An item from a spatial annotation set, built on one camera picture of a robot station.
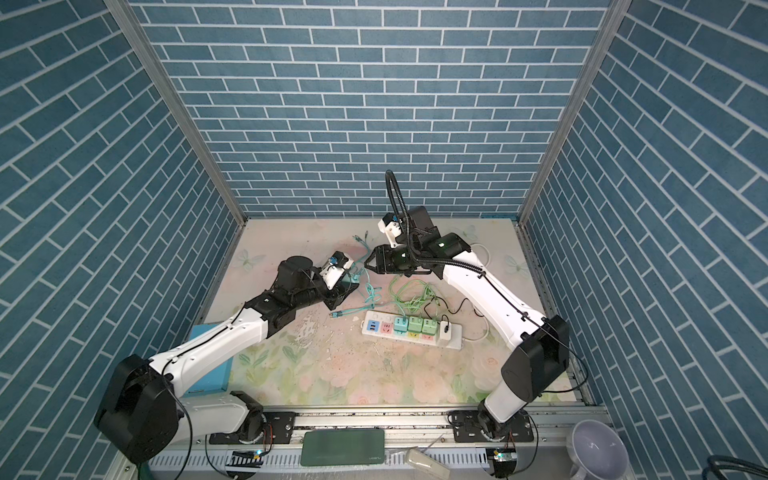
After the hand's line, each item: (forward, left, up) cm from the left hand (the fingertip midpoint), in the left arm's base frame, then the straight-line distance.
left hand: (353, 279), depth 81 cm
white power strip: (-6, -8, -15) cm, 18 cm away
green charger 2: (-9, -21, -11) cm, 26 cm away
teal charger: (-8, -13, -11) cm, 19 cm away
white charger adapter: (-13, -25, -9) cm, 30 cm away
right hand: (0, -4, +8) cm, 9 cm away
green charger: (-9, -17, -11) cm, 22 cm away
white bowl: (-39, -59, -16) cm, 72 cm away
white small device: (-41, -19, -16) cm, 47 cm away
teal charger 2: (-1, -1, +2) cm, 2 cm away
